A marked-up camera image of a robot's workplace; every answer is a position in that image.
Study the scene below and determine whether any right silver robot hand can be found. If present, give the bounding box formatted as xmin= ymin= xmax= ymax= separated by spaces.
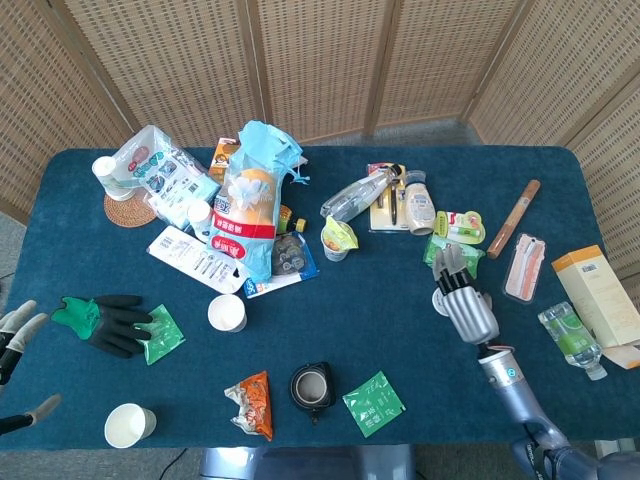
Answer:
xmin=432 ymin=245 xmax=501 ymax=345

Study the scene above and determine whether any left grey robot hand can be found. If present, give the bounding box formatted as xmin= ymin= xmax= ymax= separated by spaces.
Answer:
xmin=0 ymin=299 xmax=62 ymax=435

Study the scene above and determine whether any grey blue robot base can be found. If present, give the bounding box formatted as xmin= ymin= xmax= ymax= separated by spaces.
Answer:
xmin=199 ymin=443 xmax=416 ymax=480

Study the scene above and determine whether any green lidded yogurt cup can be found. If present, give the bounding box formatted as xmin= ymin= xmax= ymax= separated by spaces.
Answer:
xmin=319 ymin=214 xmax=360 ymax=263

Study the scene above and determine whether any white cup stack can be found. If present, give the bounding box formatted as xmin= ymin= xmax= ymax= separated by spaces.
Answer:
xmin=91 ymin=155 xmax=139 ymax=201

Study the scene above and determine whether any green wet wipes pack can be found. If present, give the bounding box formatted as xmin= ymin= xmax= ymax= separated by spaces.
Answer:
xmin=422 ymin=233 xmax=487 ymax=281

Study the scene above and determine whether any pink toothbrush pack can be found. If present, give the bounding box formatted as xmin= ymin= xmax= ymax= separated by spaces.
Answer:
xmin=501 ymin=232 xmax=548 ymax=303

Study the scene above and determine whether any green lip balm card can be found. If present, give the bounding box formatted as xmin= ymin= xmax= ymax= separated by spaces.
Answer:
xmin=433 ymin=209 xmax=487 ymax=246

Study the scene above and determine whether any green black work glove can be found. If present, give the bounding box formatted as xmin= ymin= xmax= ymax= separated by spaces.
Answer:
xmin=49 ymin=293 xmax=155 ymax=359

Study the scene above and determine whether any green label water bottle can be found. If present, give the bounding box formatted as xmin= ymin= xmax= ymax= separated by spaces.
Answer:
xmin=537 ymin=301 xmax=609 ymax=381

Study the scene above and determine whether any wooden rolling pin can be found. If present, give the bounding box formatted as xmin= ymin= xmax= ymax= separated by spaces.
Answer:
xmin=486 ymin=178 xmax=542 ymax=261

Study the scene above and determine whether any beige squeeze sauce bottle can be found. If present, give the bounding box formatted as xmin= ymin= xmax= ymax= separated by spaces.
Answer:
xmin=403 ymin=169 xmax=437 ymax=236

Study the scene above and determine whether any yellow cardboard box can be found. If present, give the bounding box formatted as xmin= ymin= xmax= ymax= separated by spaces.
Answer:
xmin=551 ymin=244 xmax=640 ymax=371

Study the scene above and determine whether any cutlery on yellow card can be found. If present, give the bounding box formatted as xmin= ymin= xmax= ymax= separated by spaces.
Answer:
xmin=367 ymin=162 xmax=416 ymax=233

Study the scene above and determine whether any green tea sachet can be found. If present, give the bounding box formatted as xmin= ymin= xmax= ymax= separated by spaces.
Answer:
xmin=342 ymin=369 xmax=407 ymax=440
xmin=132 ymin=303 xmax=187 ymax=367

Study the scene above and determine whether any round woven coaster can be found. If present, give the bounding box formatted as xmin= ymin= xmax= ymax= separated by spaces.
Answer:
xmin=103 ymin=192 xmax=159 ymax=229

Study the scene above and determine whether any clear plastic bottle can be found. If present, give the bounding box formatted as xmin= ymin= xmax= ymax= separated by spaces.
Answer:
xmin=319 ymin=163 xmax=405 ymax=222

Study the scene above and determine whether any small black teapot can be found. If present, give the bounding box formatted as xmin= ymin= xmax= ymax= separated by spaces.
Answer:
xmin=288 ymin=360 xmax=335 ymax=425

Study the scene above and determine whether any white cutlery blister card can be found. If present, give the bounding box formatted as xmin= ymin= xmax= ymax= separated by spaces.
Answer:
xmin=146 ymin=224 xmax=254 ymax=295

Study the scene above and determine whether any blue blister card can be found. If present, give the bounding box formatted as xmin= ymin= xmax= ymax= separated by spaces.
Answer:
xmin=243 ymin=230 xmax=321 ymax=300

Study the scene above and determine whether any small green bottle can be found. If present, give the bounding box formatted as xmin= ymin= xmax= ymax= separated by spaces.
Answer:
xmin=277 ymin=204 xmax=308 ymax=235

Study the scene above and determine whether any clear plastic packaging bag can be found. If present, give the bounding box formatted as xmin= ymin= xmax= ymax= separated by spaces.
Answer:
xmin=110 ymin=124 xmax=221 ymax=226

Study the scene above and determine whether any white pill bottle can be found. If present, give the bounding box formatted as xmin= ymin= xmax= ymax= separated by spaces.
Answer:
xmin=186 ymin=199 xmax=216 ymax=237

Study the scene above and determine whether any light blue tissue pack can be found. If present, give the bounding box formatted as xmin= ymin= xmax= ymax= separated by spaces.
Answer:
xmin=149 ymin=172 xmax=222 ymax=234

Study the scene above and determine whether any orange snack packet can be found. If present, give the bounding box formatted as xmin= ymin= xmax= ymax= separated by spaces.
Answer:
xmin=223 ymin=369 xmax=275 ymax=442

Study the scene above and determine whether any large blue snack bag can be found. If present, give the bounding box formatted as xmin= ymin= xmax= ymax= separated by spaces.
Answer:
xmin=206 ymin=119 xmax=311 ymax=284

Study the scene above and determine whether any small orange box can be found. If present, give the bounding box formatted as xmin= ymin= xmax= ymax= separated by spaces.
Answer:
xmin=207 ymin=137 xmax=241 ymax=184

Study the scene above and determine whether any woven rattan folding screen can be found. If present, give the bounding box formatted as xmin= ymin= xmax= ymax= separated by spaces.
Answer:
xmin=0 ymin=0 xmax=640 ymax=301

